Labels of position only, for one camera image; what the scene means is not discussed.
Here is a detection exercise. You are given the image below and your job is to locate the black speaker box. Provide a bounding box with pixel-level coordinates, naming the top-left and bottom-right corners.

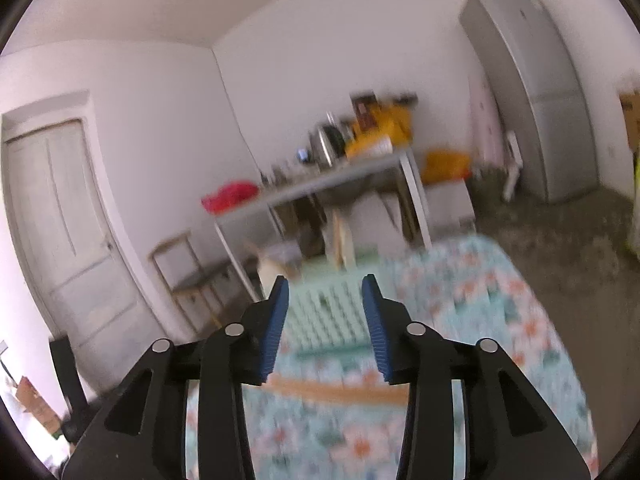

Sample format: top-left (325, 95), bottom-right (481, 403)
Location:
top-left (49, 335), bottom-right (92, 439)

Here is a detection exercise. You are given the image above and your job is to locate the white door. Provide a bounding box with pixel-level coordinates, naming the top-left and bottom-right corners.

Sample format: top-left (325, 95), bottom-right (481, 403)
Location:
top-left (1, 90), bottom-right (165, 344)

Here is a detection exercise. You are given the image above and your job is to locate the wooden chopstick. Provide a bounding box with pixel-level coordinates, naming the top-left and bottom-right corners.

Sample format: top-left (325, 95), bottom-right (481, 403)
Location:
top-left (262, 377), bottom-right (409, 406)

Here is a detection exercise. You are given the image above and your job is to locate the floral blue tablecloth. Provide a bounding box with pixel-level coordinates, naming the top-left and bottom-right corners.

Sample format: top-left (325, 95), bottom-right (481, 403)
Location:
top-left (184, 234), bottom-right (601, 480)

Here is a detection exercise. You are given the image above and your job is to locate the wooden chair black seat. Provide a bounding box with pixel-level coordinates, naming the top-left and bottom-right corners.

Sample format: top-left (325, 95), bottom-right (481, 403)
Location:
top-left (148, 231), bottom-right (250, 334)

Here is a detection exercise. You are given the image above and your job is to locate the teal plastic utensil holder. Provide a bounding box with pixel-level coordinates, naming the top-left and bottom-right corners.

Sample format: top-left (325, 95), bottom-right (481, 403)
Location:
top-left (283, 249), bottom-right (381, 356)

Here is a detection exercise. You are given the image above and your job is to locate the red plastic bag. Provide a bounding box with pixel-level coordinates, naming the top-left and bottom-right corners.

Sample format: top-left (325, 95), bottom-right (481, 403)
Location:
top-left (201, 180), bottom-right (259, 214)

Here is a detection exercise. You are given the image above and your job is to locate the white side table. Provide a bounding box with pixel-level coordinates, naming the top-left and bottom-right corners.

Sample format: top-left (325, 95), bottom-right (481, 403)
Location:
top-left (213, 148), bottom-right (432, 301)

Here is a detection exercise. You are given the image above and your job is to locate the yellow package on table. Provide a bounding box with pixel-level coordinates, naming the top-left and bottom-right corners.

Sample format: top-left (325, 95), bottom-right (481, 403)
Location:
top-left (345, 133), bottom-right (394, 159)

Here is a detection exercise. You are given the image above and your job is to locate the steel electric kettle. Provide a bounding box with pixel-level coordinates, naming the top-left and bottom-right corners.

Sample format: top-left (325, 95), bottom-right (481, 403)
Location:
top-left (309, 112), bottom-right (346, 170)

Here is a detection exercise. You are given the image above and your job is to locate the silver refrigerator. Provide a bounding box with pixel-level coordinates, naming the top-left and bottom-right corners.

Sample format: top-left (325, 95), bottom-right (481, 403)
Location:
top-left (459, 0), bottom-right (599, 203)

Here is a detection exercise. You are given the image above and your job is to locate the cardboard box by wall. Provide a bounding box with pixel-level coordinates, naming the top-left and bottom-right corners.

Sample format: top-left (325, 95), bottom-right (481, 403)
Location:
top-left (620, 89), bottom-right (640, 153)

